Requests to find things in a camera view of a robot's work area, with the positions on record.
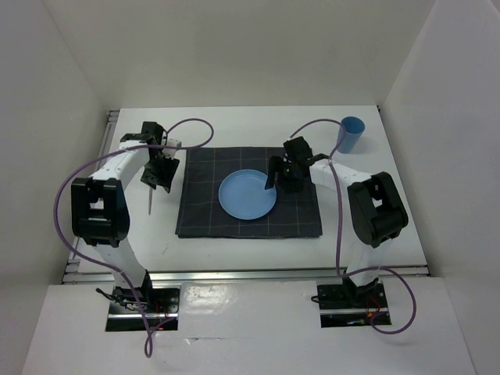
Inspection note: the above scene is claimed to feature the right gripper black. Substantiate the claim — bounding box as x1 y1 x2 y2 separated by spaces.
265 155 305 193

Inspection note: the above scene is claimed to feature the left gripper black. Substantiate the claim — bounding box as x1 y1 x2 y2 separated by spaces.
140 153 180 193

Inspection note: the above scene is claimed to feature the silver metal fork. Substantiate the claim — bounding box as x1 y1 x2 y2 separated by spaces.
148 187 154 215

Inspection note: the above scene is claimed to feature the blue plastic plate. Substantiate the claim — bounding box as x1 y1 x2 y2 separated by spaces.
218 169 277 220

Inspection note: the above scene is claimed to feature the dark grey checked cloth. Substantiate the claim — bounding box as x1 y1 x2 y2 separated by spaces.
176 147 323 239

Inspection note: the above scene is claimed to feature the blue plastic cup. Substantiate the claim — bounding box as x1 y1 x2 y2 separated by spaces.
337 116 366 154

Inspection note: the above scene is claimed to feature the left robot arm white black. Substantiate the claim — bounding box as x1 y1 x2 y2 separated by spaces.
70 122 182 312

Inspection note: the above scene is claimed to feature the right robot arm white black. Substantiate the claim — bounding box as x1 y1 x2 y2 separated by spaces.
265 137 409 306

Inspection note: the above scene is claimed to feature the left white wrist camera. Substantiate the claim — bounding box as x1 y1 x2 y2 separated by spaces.
162 138 182 159

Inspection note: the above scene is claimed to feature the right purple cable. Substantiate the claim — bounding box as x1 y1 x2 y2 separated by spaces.
289 119 416 335

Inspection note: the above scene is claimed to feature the purple cable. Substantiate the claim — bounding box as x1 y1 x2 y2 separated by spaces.
289 119 416 335
53 118 215 359

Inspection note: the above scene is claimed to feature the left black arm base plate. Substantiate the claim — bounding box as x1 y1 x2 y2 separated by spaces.
96 286 180 332

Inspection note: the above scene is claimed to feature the aluminium front table rail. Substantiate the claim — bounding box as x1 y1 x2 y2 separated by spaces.
60 266 430 285

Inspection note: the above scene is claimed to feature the aluminium table rail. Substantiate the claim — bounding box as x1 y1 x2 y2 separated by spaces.
60 266 430 285
52 109 120 266

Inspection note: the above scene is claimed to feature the aluminium left table rail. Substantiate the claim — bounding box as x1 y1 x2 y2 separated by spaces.
52 109 120 266

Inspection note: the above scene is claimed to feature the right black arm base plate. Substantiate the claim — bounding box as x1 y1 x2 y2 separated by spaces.
310 282 391 328

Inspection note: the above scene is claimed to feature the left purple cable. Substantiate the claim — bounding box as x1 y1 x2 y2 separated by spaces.
53 118 215 359

